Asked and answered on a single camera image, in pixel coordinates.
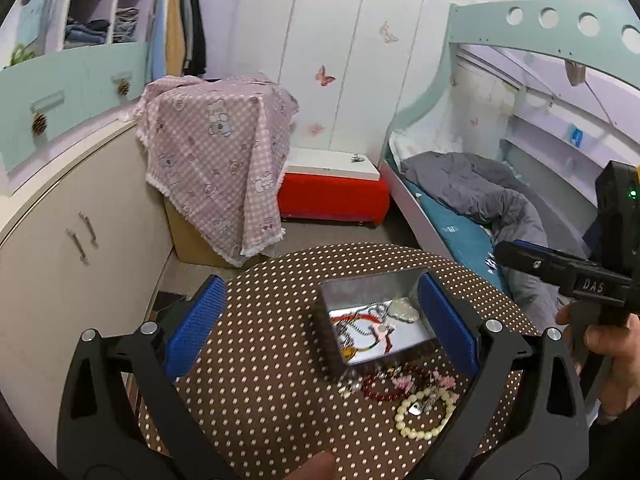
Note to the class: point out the person's right forearm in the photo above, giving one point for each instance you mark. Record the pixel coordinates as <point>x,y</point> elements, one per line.
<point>617,440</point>

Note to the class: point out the small blue card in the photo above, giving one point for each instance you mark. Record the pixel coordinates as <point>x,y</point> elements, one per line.
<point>577,137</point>

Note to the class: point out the pink butterfly sticker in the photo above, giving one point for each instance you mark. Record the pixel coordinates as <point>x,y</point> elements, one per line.
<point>325,76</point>

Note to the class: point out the pale butterfly sticker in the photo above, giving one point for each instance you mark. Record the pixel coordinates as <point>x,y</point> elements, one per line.
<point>388,33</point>

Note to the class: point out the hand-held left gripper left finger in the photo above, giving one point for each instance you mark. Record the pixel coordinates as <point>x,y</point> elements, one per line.
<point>197,325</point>

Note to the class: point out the red storage bench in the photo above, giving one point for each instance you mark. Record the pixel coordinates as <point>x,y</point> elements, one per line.
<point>330,202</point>

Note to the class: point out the folded blue jeans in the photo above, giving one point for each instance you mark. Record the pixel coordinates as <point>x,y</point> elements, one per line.
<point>87,31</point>

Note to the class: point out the white wardrobe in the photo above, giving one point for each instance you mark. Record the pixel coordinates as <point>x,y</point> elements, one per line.
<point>350,35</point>

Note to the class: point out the teal bunk bed frame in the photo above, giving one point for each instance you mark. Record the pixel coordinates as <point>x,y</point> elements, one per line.
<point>475,25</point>

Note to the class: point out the teal wall panel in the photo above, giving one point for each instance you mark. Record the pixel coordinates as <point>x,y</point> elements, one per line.
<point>75,80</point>

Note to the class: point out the folded grey clothes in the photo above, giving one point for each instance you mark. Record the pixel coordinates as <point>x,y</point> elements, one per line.
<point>125,25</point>

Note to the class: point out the silver metal tin box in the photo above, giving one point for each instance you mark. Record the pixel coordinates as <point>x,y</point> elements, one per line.
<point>332,345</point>

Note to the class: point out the white board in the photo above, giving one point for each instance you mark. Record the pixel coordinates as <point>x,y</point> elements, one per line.
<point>325,165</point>

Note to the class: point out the white pillow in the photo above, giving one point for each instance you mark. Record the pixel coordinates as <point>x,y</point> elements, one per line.
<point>415,145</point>

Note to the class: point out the wooden board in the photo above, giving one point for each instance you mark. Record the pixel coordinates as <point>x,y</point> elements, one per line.
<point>173,30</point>

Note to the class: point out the cardboard box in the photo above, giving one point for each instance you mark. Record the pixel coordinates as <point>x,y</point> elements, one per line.
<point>192,245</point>

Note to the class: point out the silver heart-shaped pendant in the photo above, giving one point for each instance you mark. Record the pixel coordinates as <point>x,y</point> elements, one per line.
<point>404,310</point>

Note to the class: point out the teal bed sheet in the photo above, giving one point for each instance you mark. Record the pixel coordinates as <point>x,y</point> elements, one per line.
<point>462,235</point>

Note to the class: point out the grey duvet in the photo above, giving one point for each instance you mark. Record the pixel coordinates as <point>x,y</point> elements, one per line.
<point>480,195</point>

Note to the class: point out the hanging dark clothes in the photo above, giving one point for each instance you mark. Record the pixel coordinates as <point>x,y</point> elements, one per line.
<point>192,30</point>

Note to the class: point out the person's left hand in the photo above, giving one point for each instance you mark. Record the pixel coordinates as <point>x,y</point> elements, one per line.
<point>312,467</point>

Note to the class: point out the beige cabinet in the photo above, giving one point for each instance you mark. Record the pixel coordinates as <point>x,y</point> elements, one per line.
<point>60,285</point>

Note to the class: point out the pine cone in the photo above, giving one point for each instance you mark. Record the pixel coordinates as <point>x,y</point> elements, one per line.
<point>123,87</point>
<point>39,123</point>

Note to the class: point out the person's right hand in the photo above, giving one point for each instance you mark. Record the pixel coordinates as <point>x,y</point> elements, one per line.
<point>625,350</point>

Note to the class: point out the pink checked cloth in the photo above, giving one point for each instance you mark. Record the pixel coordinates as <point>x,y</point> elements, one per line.
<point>210,160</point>

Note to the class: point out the small metal ornament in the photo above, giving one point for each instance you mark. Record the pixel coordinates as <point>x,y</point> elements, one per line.
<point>357,158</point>

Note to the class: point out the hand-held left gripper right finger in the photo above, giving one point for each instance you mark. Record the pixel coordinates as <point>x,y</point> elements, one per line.
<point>447,325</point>

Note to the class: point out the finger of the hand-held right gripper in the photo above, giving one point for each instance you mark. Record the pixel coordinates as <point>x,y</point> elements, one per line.
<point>535,262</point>

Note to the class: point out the brown polka dot tablecloth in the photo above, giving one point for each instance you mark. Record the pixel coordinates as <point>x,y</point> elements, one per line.
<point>270,360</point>

